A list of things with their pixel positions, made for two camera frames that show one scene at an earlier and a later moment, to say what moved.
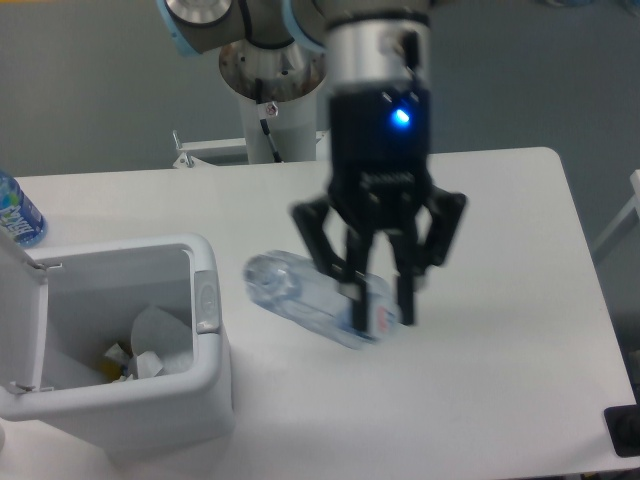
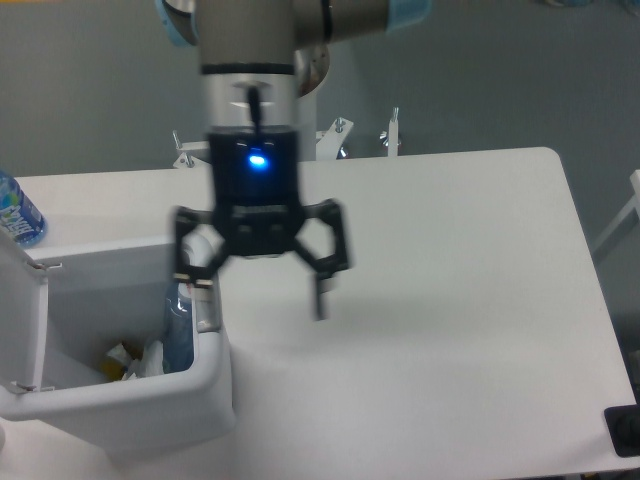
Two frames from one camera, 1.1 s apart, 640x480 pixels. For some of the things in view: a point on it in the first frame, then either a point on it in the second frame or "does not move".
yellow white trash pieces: (116, 364) does not move
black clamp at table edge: (623, 424) does not move
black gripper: (380, 177) -> (257, 207)
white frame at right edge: (634, 203) does not move
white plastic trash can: (62, 310) does not move
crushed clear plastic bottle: (351, 309) -> (178, 346)
